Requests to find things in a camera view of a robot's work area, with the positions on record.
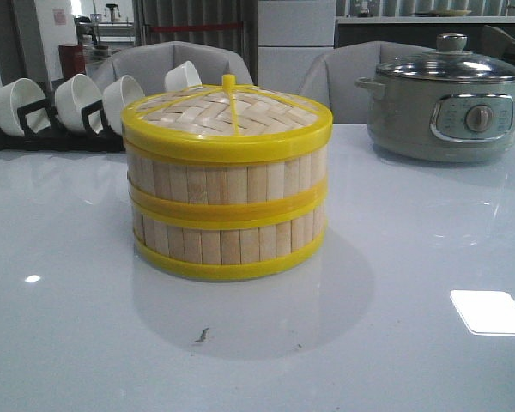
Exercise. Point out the black bowl rack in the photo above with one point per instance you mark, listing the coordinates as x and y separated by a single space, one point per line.
44 132

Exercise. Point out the white bowl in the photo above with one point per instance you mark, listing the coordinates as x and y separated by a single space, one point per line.
181 77
16 94
117 96
70 97

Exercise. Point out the red cylinder container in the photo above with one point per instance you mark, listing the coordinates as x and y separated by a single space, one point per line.
72 60

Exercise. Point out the white bowl far left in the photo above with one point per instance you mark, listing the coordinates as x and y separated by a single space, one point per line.
16 94

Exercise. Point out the woven bamboo steamer lid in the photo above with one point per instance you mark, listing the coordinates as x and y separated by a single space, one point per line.
227 124

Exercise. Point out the grey chair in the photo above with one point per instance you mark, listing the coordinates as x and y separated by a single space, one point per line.
149 64
332 75

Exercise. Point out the white cabinet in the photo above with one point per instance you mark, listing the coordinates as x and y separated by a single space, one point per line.
290 34

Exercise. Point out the bamboo steamer basket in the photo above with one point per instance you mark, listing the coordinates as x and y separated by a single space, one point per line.
229 242
227 193

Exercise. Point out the glass pot lid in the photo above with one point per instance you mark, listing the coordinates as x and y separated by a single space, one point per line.
449 62

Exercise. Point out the white bowl right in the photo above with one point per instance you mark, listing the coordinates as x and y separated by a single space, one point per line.
181 77

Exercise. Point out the green electric cooking pot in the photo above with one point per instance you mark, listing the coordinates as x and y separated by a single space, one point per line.
439 120

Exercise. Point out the left grey chair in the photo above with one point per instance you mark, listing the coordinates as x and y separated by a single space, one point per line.
149 64

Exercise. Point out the right grey chair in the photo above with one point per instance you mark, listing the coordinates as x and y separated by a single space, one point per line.
332 75

